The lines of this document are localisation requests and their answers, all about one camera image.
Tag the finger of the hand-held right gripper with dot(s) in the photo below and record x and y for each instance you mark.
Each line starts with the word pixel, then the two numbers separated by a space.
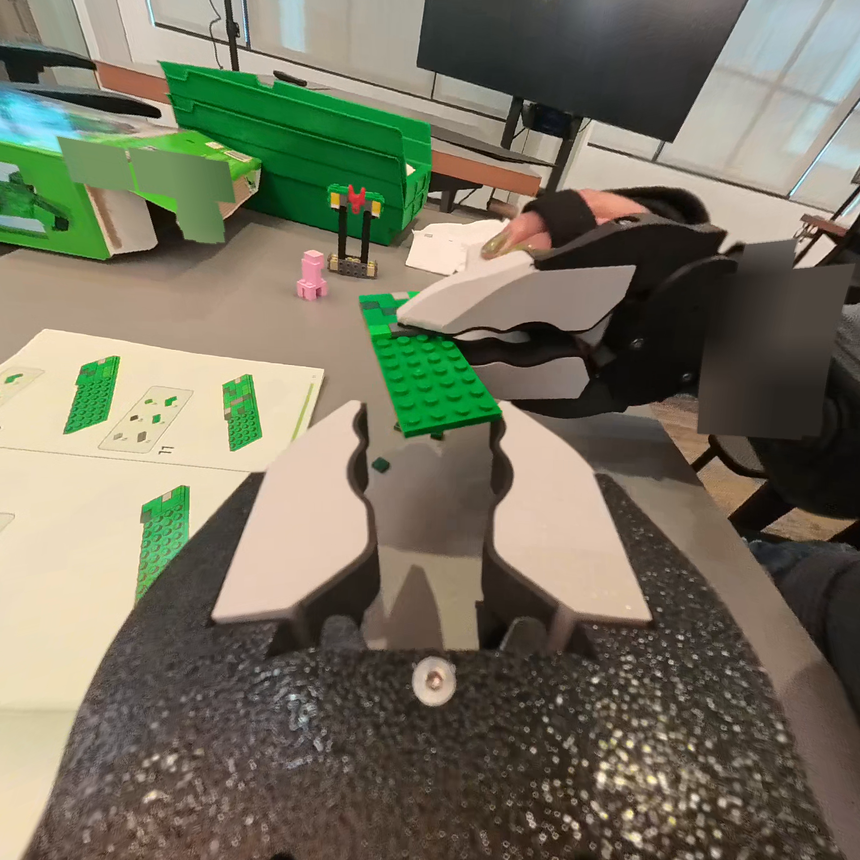
pixel 524 296
pixel 551 376

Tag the person's leg in jeans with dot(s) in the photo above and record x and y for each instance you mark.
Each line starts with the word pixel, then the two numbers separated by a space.
pixel 820 605

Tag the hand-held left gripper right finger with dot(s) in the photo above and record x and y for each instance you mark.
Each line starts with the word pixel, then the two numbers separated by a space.
pixel 571 538

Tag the black brick tower model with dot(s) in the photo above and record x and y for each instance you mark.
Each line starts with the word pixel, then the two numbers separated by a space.
pixel 352 265

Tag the black office chair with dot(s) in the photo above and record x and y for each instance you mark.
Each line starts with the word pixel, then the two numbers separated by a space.
pixel 40 61

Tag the person's right hand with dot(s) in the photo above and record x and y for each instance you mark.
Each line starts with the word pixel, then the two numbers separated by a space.
pixel 591 208

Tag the large black screen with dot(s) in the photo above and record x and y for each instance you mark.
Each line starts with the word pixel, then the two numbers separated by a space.
pixel 578 54

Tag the building instruction booklet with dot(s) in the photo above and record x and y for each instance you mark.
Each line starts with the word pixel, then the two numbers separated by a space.
pixel 67 538

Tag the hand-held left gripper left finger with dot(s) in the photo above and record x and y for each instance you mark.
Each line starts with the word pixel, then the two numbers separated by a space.
pixel 296 538

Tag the green plastic bin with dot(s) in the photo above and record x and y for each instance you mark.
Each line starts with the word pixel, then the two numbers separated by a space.
pixel 296 148

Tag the green studded brick plate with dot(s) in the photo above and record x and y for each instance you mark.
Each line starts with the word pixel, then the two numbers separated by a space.
pixel 430 383

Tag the small pink brick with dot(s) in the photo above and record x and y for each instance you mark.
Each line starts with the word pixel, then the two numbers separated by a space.
pixel 312 276

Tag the green brick set box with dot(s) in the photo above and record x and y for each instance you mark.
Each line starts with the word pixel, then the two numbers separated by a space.
pixel 40 202

